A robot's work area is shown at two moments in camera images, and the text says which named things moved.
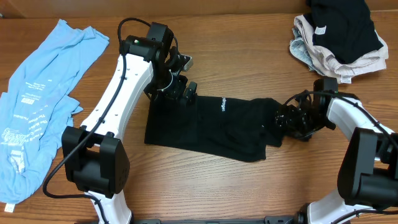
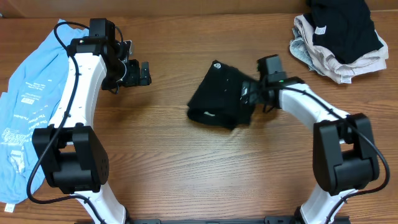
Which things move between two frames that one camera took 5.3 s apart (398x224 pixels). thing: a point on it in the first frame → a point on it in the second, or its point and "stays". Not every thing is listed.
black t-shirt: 221,126 → 216,101
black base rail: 270,219 stays
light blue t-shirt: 36,106 stays
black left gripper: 175,93 → 134,78
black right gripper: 289,111 → 253,99
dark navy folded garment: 343,27 stays
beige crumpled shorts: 329,63 stays
